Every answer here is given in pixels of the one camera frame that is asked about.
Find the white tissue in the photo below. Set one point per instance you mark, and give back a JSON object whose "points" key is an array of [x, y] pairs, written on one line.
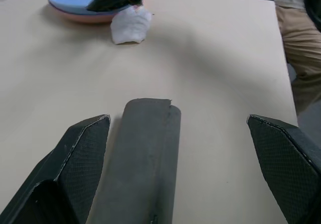
{"points": [[130, 25]]}

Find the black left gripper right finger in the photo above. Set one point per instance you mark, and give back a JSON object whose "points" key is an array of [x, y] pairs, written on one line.
{"points": [[288, 163]]}

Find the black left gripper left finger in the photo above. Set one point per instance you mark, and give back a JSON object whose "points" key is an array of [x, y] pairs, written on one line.
{"points": [[62, 173]]}

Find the person in tan trousers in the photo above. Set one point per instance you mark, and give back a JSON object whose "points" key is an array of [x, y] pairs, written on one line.
{"points": [[298, 45]]}

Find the pink plate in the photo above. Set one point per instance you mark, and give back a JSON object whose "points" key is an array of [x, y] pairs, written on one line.
{"points": [[82, 18]]}

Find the grey glasses case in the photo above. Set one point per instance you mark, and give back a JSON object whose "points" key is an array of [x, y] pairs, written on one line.
{"points": [[140, 158]]}

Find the black curved object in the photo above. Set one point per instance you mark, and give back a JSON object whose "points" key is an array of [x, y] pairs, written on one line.
{"points": [[314, 3]]}

